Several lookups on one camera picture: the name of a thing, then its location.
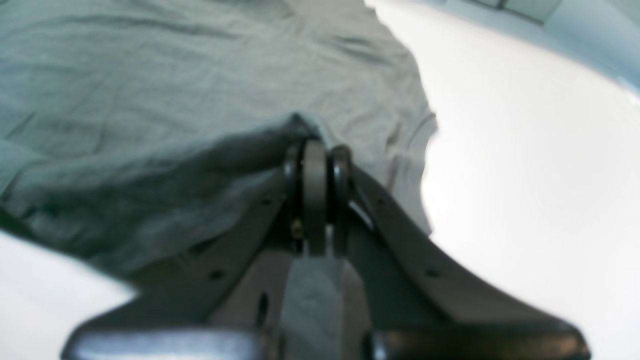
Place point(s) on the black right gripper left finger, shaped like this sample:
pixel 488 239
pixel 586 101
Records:
pixel 226 304

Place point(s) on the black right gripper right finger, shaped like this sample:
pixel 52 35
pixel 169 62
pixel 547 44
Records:
pixel 420 303

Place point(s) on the dark grey T-shirt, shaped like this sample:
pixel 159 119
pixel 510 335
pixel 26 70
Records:
pixel 132 130

